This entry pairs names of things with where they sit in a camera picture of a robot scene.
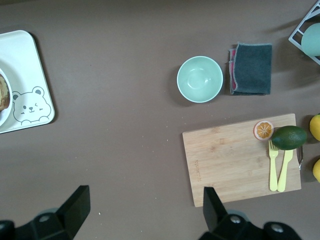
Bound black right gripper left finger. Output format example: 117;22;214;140
28;185;91;240

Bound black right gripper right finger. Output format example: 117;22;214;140
199;187;263;240

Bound white round plate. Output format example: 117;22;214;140
0;66;13;127

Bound bamboo cutting board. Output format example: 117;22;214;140
181;113;305;208

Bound yellow plastic fork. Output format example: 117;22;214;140
268;139;279;192

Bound yellow plastic knife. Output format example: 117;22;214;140
276;149;295;193

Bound orange slice toy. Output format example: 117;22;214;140
253;120;275;142

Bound green avocado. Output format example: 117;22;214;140
271;125;308;151

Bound yellow lemon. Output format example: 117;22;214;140
309;113;320;141
312;158;320;183

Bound mint green bowl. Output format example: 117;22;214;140
176;55;224;104

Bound bread slice under egg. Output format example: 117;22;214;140
0;73;11;112

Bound grey folded cloth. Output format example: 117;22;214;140
227;41;273;96

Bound beige bear print tray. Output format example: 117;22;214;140
0;29;56;135

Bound mint green cup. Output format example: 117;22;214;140
301;22;320;57

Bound white wire cup rack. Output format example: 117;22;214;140
288;2;320;66

